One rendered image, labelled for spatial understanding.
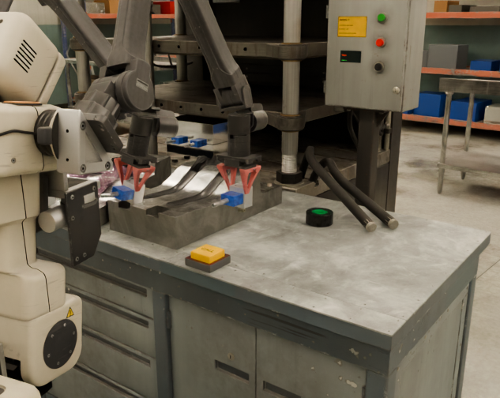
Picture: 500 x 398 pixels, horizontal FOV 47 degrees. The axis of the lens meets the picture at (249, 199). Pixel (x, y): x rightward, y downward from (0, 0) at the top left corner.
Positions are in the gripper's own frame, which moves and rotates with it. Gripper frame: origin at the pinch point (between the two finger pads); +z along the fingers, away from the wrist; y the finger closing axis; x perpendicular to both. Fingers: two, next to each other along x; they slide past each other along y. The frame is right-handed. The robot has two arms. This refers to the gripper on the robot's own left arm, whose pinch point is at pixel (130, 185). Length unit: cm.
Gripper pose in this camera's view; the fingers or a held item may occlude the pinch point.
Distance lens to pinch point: 162.0
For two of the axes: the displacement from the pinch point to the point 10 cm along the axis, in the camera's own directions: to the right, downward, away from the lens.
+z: -2.2, 9.4, 2.7
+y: -7.9, -3.3, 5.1
